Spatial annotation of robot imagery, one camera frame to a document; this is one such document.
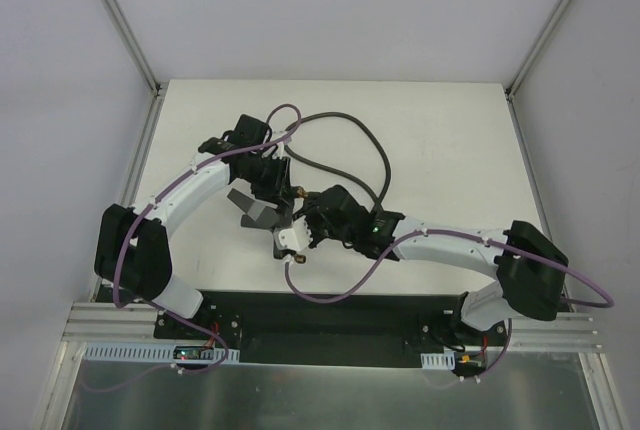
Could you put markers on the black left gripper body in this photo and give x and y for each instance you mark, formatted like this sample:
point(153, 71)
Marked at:
point(279, 184)

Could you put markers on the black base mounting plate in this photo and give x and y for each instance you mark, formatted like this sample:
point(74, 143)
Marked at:
point(386, 331)

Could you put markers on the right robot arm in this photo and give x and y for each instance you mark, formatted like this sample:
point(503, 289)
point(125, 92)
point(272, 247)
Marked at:
point(524, 266)

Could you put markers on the white cable duct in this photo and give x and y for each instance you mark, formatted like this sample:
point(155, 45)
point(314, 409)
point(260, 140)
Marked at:
point(159, 354)
point(444, 361)

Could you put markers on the aluminium front rail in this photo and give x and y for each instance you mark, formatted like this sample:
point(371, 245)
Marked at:
point(103, 322)

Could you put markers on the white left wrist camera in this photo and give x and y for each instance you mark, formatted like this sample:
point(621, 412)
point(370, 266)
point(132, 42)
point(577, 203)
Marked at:
point(280, 139)

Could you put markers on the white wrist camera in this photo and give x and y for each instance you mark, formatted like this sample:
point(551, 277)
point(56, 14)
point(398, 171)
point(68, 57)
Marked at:
point(294, 238)
point(280, 139)

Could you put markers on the right aluminium frame post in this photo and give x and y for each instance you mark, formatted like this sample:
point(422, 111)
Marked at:
point(542, 39)

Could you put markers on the aluminium frame post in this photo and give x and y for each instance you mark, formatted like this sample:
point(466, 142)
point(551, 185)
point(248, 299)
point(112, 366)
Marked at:
point(132, 46)
point(542, 39)

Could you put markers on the right white cable duct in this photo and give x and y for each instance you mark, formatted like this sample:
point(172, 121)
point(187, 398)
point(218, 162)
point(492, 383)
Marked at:
point(444, 361)

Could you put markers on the dark grey faucet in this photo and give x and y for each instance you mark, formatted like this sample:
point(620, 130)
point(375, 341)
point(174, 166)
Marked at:
point(258, 215)

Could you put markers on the left aluminium frame post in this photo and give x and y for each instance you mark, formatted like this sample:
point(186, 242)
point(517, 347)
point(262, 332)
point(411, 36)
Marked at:
point(132, 46)

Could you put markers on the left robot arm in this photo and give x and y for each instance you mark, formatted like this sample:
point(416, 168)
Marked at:
point(133, 249)

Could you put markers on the left white cable duct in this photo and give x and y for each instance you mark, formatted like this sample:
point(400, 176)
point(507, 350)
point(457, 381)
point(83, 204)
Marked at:
point(159, 354)

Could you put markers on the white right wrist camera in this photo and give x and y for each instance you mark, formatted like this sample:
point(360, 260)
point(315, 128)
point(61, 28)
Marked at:
point(294, 238)

